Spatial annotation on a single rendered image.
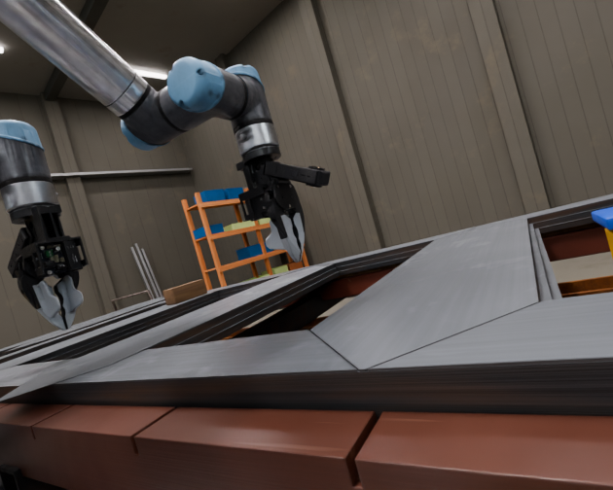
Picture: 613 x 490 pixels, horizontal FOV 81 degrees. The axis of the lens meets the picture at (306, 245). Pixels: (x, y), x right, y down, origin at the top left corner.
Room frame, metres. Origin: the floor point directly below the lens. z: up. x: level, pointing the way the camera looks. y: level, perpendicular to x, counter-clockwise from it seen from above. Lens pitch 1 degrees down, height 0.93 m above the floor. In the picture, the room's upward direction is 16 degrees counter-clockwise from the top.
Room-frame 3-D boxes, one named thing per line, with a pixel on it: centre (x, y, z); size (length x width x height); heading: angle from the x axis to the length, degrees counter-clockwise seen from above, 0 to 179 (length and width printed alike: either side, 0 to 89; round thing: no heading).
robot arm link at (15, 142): (0.63, 0.44, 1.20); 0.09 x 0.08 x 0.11; 103
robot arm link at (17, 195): (0.63, 0.44, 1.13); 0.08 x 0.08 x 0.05
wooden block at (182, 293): (1.17, 0.42, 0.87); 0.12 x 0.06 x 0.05; 142
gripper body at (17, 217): (0.62, 0.43, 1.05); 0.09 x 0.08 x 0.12; 58
